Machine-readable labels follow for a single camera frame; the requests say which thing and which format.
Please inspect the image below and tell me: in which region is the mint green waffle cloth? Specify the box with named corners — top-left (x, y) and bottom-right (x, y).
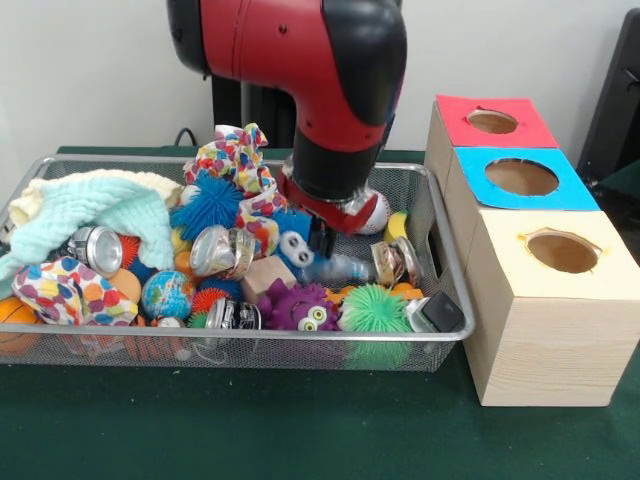
top-left (0, 177), bottom-right (176, 284)

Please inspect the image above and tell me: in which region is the blue fuzzy toy with eyes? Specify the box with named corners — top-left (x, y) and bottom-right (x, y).
top-left (272, 208), bottom-right (324, 282)

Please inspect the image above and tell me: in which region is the yellow and green toy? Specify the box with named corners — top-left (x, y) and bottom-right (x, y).
top-left (385, 210), bottom-right (409, 247)

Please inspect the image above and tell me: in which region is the crushed silver can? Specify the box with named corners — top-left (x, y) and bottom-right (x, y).
top-left (189, 225), bottom-right (259, 281)

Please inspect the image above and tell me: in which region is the neighbouring green covered table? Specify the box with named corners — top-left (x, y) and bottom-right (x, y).
top-left (588, 159), bottom-right (640, 221)

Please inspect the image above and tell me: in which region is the crumpled polka dot cloth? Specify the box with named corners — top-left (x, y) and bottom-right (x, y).
top-left (12, 255), bottom-right (140, 326)

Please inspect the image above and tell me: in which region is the shallow clear mesh bin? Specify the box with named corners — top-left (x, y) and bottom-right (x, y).
top-left (0, 153), bottom-right (476, 372)

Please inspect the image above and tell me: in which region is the colourful printed silver can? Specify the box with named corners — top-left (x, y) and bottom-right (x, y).
top-left (369, 235), bottom-right (425, 287)

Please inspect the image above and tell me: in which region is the knotted polka dot cloth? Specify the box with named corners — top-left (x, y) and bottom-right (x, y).
top-left (183, 122), bottom-right (292, 259)

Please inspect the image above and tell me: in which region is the dark green tablecloth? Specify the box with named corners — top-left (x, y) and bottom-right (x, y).
top-left (0, 144), bottom-right (640, 480)

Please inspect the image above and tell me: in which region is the white baseball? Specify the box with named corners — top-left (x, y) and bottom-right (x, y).
top-left (357, 192), bottom-right (390, 236)

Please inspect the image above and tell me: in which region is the green spiky rubber ball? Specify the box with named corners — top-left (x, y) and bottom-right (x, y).
top-left (337, 283), bottom-right (414, 334)

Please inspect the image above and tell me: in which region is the small black square box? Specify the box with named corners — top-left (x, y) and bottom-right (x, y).
top-left (422, 292), bottom-right (466, 332)

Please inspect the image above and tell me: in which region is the black furniture panel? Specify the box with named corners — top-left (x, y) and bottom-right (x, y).
top-left (575, 7), bottom-right (640, 186)

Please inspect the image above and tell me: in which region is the purple monster toy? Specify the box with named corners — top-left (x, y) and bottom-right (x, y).
top-left (257, 279), bottom-right (342, 332)

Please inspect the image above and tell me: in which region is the clear plastic bottle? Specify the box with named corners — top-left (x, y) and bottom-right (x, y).
top-left (302, 252), bottom-right (379, 286)

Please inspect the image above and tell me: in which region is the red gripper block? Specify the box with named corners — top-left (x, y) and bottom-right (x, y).
top-left (277, 168), bottom-right (380, 259)

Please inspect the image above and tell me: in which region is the blue fuzzy ball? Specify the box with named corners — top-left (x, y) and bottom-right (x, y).
top-left (169, 172), bottom-right (247, 246)

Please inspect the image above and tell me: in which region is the wooden box with three holes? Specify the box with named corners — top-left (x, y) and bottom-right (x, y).
top-left (423, 93), bottom-right (640, 408)

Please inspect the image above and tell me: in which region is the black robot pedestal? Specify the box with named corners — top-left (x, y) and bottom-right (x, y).
top-left (209, 74), bottom-right (301, 149)

